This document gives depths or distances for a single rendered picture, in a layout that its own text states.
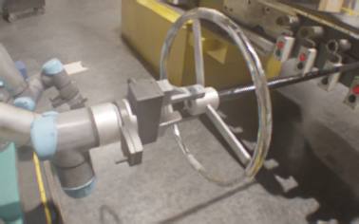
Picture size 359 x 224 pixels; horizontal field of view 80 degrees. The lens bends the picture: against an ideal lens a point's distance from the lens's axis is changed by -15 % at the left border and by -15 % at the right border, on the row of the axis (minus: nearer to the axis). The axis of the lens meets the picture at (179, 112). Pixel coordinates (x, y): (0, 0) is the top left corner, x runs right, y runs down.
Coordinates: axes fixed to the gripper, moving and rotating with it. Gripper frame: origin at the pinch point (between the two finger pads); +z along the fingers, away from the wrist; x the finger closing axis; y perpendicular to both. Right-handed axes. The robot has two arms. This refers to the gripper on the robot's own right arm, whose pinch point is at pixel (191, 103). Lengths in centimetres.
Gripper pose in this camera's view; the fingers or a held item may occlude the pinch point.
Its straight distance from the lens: 52.3
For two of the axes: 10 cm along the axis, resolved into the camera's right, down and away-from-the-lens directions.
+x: -1.7, 7.0, 6.9
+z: 8.8, -2.2, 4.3
